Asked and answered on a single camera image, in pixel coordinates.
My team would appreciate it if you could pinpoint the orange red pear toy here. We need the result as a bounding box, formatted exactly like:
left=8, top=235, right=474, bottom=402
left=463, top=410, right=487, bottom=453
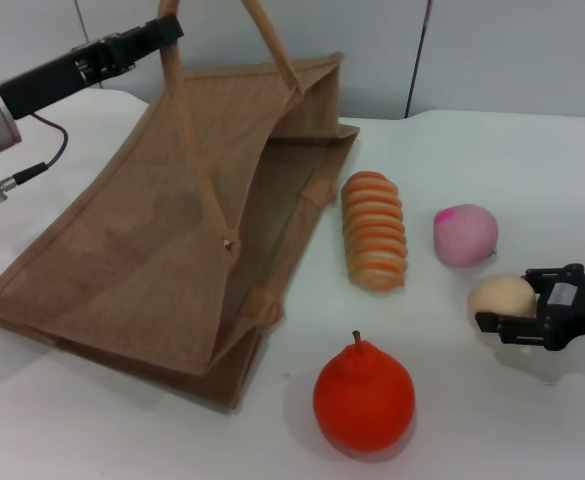
left=312, top=329, right=416, bottom=454

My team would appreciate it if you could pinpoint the pink peach bun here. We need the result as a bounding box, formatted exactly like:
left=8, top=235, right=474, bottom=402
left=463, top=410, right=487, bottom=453
left=432, top=202, right=500, bottom=269

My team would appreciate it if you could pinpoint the black arm cable with plug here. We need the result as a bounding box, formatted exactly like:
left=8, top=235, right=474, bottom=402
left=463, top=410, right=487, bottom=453
left=0, top=113, right=70, bottom=201

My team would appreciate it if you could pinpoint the thin dark vertical wall strip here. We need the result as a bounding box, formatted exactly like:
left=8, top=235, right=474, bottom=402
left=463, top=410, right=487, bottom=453
left=403, top=0, right=434, bottom=120

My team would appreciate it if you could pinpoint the brown jute handbag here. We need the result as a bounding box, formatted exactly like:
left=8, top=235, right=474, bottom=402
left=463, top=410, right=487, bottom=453
left=0, top=0, right=362, bottom=414

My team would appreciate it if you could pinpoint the pale yellow peach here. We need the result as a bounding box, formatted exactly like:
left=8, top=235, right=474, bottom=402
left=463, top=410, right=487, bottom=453
left=467, top=273, right=539, bottom=327

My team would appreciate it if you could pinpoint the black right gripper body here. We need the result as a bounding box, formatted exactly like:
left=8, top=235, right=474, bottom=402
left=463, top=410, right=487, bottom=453
left=536, top=273, right=585, bottom=352

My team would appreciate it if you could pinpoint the orange striped bread loaf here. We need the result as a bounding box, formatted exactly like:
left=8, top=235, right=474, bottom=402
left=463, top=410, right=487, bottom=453
left=340, top=170, right=407, bottom=290

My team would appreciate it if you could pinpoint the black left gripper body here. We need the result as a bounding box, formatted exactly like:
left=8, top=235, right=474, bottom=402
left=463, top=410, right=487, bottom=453
left=0, top=27, right=146, bottom=121

